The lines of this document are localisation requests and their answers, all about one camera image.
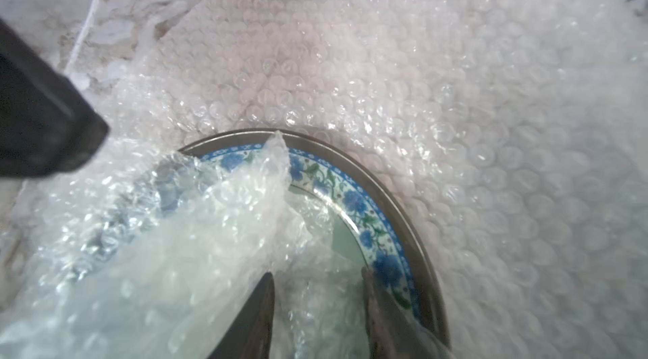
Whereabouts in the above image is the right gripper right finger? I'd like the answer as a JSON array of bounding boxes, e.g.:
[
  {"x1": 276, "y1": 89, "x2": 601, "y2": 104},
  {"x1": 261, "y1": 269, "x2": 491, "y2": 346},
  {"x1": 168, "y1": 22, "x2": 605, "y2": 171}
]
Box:
[{"x1": 361, "y1": 268, "x2": 453, "y2": 359}]

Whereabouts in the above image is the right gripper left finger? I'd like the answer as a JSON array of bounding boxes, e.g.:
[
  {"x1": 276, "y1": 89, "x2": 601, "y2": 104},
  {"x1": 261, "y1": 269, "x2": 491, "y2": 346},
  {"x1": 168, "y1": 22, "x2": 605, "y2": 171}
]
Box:
[{"x1": 208, "y1": 272, "x2": 275, "y2": 359}]

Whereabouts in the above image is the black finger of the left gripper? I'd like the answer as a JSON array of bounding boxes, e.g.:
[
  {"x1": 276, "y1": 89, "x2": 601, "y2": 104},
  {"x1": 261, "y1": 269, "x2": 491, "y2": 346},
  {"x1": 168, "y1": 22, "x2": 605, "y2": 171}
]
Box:
[{"x1": 1, "y1": 22, "x2": 110, "y2": 178}]

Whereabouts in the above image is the blue floral dinner plate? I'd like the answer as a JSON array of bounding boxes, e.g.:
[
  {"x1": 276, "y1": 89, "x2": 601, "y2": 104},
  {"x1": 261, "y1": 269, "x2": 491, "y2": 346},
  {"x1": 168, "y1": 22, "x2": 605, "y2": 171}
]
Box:
[{"x1": 80, "y1": 128, "x2": 452, "y2": 350}]

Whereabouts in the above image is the clear bubble wrap sheet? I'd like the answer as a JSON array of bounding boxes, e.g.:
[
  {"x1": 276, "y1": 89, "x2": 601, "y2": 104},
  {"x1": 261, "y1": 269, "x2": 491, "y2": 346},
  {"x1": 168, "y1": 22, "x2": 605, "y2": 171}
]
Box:
[{"x1": 1, "y1": 0, "x2": 647, "y2": 358}]

